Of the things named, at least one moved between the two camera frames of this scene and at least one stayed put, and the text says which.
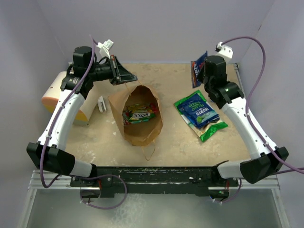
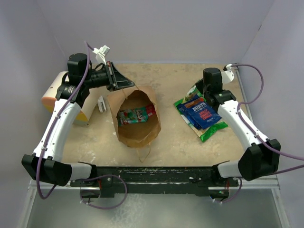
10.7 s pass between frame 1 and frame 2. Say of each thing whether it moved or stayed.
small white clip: stayed
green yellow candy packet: moved
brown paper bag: moved
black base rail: stayed
